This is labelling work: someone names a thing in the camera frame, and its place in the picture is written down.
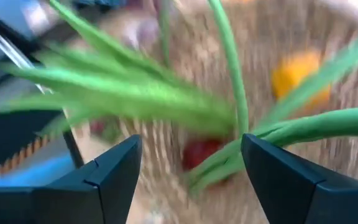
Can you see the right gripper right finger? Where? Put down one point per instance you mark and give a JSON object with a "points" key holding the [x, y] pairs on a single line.
{"points": [[306, 199]]}

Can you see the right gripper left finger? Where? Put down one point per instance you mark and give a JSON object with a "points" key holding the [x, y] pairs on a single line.
{"points": [[73, 199]]}

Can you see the woven wicker basket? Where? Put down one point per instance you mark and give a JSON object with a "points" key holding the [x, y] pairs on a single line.
{"points": [[275, 155]]}

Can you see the long green beans bunch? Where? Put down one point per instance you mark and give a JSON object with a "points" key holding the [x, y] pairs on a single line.
{"points": [[322, 124]]}

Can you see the red apple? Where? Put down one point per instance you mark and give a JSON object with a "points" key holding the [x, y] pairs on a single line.
{"points": [[200, 152]]}

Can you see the round orange fruit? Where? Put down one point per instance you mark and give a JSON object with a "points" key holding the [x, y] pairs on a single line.
{"points": [[297, 77]]}

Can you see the black hazard-striped floor mat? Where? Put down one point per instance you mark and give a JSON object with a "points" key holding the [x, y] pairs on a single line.
{"points": [[11, 140]]}

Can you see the black aluminium table frame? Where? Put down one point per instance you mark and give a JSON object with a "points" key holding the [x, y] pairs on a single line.
{"points": [[73, 149]]}

